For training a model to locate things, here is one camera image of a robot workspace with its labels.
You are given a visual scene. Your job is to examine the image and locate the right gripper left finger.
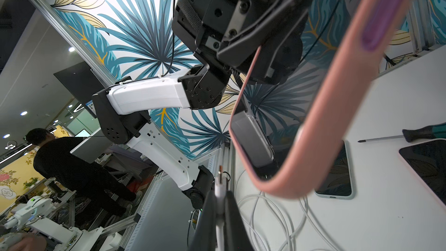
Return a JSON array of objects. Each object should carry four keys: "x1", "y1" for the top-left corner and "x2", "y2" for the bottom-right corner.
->
[{"x1": 188, "y1": 190, "x2": 217, "y2": 251}]

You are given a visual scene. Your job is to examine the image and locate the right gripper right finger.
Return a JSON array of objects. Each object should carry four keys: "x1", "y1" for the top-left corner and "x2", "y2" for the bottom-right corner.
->
[{"x1": 224, "y1": 191, "x2": 254, "y2": 251}]

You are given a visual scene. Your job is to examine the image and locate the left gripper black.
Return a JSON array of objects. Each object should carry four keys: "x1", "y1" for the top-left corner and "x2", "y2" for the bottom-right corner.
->
[{"x1": 173, "y1": 0, "x2": 313, "y2": 85}]

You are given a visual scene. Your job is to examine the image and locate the phone with pink case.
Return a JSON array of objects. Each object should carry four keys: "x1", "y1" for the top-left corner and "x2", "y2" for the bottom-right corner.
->
[{"x1": 230, "y1": 0, "x2": 413, "y2": 199}]

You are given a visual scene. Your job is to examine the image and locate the phone with white case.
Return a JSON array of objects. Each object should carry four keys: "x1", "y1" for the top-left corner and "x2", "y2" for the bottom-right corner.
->
[{"x1": 398, "y1": 139, "x2": 446, "y2": 208}]

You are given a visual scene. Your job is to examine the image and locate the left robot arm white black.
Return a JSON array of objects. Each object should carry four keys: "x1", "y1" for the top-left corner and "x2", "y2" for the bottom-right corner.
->
[{"x1": 92, "y1": 0, "x2": 313, "y2": 209}]

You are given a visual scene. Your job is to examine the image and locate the phone with light blue case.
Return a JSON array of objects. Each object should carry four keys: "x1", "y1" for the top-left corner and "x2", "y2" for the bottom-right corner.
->
[{"x1": 314, "y1": 140, "x2": 355, "y2": 200}]

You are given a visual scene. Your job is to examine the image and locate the person in black shirt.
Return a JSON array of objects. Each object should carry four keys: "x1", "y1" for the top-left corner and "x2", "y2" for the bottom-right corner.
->
[{"x1": 25, "y1": 128, "x2": 142, "y2": 217}]

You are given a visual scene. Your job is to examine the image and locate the green black screwdriver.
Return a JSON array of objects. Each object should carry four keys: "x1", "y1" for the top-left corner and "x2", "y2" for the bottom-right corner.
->
[{"x1": 358, "y1": 123, "x2": 446, "y2": 143}]

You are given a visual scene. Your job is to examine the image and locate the white charging cable tangle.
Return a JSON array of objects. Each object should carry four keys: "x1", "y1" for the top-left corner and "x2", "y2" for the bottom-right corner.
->
[{"x1": 233, "y1": 170, "x2": 346, "y2": 251}]

